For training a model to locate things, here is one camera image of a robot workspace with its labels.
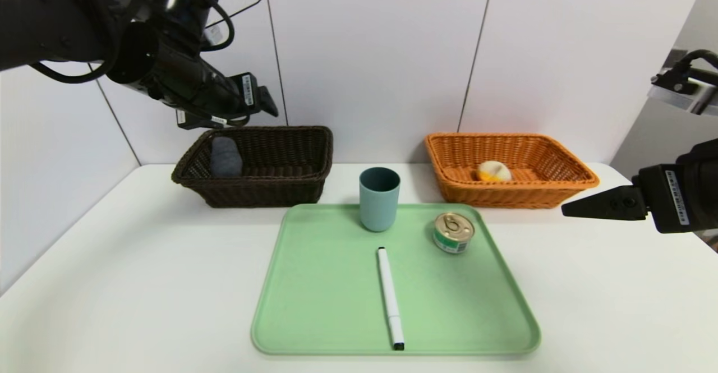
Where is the white marker pen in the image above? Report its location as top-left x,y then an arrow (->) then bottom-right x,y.
377,246 -> 406,351

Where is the dark brown wicker basket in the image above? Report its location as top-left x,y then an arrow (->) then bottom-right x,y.
172,126 -> 334,209

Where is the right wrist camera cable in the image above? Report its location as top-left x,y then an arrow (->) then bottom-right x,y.
673,49 -> 718,76

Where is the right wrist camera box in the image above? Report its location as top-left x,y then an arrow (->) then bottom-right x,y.
651,67 -> 718,117

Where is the light green plastic tray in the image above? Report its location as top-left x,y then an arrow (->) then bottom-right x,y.
251,203 -> 541,356

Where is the orange-topped white bun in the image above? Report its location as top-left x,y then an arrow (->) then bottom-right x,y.
477,161 -> 513,183

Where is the tin can with pull tab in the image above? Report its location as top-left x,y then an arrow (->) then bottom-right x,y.
433,211 -> 476,254

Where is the blue-grey plastic cup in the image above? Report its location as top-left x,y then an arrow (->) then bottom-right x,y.
359,167 -> 402,233

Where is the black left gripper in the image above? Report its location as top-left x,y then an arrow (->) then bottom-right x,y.
197,57 -> 279,123

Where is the grey towel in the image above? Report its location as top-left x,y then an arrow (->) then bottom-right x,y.
210,136 -> 243,178

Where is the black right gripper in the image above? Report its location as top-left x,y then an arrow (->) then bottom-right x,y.
561,139 -> 718,234

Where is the orange wicker basket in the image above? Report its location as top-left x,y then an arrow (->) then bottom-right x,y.
424,133 -> 600,210

